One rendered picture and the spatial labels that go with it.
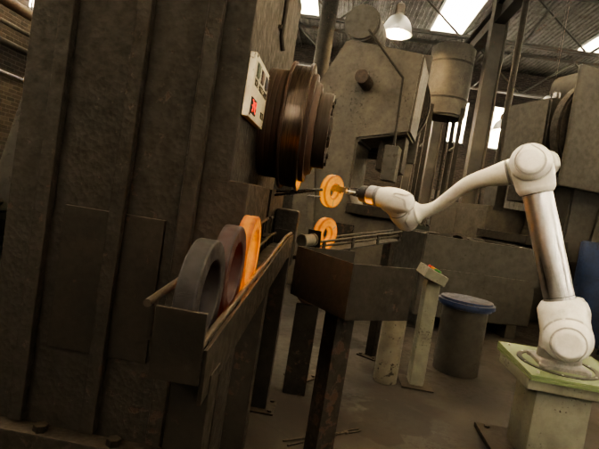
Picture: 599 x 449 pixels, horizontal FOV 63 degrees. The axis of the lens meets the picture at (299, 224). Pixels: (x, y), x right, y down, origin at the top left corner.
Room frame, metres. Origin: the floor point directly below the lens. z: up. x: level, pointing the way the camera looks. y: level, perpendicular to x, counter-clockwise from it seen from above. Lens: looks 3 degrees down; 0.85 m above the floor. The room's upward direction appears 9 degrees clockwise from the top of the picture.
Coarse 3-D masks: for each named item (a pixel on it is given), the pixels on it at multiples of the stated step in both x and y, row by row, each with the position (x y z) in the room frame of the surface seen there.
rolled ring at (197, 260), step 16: (208, 240) 0.76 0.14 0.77; (192, 256) 0.71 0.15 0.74; (208, 256) 0.72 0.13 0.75; (224, 256) 0.83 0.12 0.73; (192, 272) 0.69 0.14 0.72; (208, 272) 0.82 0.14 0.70; (224, 272) 0.85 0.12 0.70; (176, 288) 0.68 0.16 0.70; (192, 288) 0.68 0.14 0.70; (208, 288) 0.83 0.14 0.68; (176, 304) 0.68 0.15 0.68; (192, 304) 0.68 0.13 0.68; (208, 304) 0.83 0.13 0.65; (208, 320) 0.81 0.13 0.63
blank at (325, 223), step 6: (318, 222) 2.29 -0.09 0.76; (324, 222) 2.29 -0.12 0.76; (330, 222) 2.32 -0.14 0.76; (318, 228) 2.26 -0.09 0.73; (324, 228) 2.29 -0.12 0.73; (330, 228) 2.33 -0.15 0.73; (336, 228) 2.37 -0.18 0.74; (330, 234) 2.35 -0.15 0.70; (336, 234) 2.37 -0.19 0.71; (330, 246) 2.35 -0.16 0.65
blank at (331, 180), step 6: (324, 180) 2.28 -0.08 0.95; (330, 180) 2.28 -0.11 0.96; (336, 180) 2.31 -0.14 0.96; (324, 186) 2.26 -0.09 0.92; (330, 186) 2.28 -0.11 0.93; (342, 186) 2.36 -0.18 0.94; (324, 192) 2.26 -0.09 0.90; (330, 192) 2.29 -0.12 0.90; (336, 192) 2.35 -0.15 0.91; (342, 192) 2.37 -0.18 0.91; (324, 198) 2.27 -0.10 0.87; (330, 198) 2.30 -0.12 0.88; (336, 198) 2.34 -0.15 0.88; (324, 204) 2.30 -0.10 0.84; (330, 204) 2.31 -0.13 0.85; (336, 204) 2.35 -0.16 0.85
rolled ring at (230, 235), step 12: (228, 228) 0.92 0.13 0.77; (240, 228) 0.94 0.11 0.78; (228, 240) 0.89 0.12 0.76; (240, 240) 0.95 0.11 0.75; (228, 252) 0.88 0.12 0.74; (240, 252) 1.00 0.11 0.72; (228, 264) 0.87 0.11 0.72; (240, 264) 1.01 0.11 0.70; (228, 276) 0.89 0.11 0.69; (240, 276) 1.01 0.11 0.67; (228, 288) 1.00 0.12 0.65; (228, 300) 0.96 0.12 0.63
